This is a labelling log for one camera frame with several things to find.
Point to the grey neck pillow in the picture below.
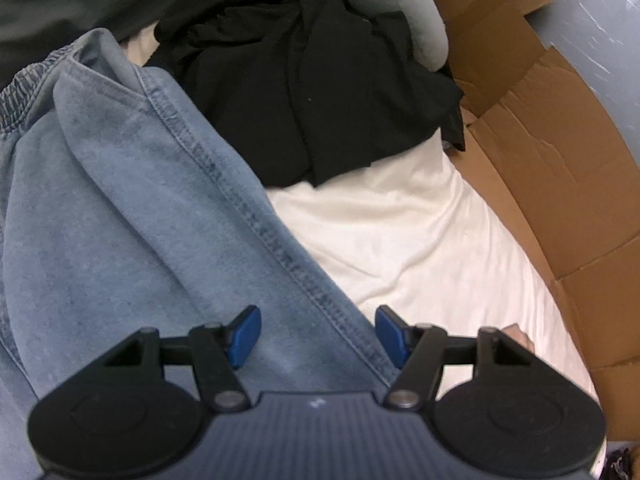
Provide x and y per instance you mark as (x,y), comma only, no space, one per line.
(400,10)

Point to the dark grey duvet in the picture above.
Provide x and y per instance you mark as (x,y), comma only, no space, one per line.
(75,0)

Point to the grey upright mattress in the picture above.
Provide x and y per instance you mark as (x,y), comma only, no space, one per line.
(600,20)

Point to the cream bear print blanket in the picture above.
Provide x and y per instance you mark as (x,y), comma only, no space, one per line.
(400,240)

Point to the blue denim pants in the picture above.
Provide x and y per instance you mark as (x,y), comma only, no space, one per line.
(125,210)

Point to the black garment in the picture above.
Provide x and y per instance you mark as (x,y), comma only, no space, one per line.
(300,85)

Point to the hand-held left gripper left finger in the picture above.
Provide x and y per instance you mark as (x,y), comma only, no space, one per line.
(245,337)

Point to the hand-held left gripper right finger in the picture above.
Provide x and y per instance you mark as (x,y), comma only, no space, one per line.
(392,335)

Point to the brown cardboard sheet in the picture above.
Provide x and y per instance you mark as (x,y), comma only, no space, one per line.
(550,185)

